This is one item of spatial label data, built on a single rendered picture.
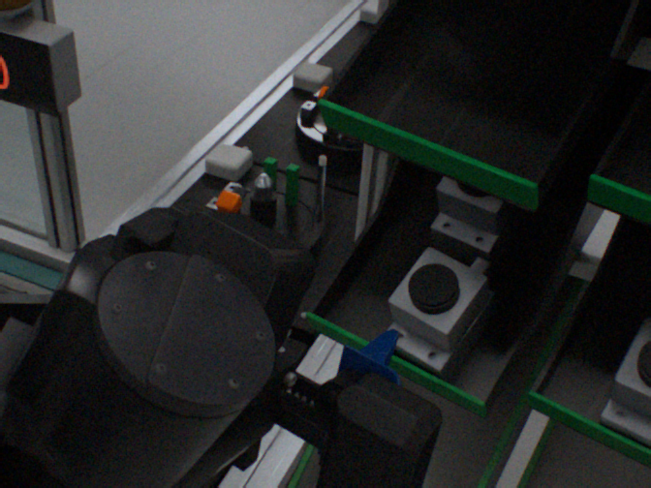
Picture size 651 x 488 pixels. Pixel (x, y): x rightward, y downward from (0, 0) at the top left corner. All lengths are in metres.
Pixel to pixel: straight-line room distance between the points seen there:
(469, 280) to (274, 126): 0.72
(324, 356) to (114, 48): 0.89
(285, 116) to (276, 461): 0.57
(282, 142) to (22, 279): 0.37
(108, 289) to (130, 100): 1.26
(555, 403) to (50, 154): 0.60
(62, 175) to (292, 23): 0.85
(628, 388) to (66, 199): 0.66
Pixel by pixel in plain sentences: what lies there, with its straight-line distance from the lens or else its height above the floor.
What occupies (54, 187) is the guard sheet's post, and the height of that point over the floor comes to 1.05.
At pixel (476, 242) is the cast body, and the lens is 0.61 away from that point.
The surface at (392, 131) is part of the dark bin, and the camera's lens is 0.50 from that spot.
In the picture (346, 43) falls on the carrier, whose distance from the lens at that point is 1.48.
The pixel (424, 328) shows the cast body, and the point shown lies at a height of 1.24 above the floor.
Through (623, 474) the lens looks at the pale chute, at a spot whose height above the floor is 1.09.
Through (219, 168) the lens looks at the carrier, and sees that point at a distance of 1.15.
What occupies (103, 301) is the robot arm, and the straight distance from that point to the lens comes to 0.27.
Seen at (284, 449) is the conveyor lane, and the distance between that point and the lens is 0.86.
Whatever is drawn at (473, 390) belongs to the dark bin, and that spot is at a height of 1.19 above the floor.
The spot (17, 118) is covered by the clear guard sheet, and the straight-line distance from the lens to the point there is 1.02.
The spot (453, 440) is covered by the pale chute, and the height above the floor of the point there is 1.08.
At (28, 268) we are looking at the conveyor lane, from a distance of 1.08.
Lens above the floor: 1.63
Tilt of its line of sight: 39 degrees down
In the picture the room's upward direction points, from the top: 4 degrees clockwise
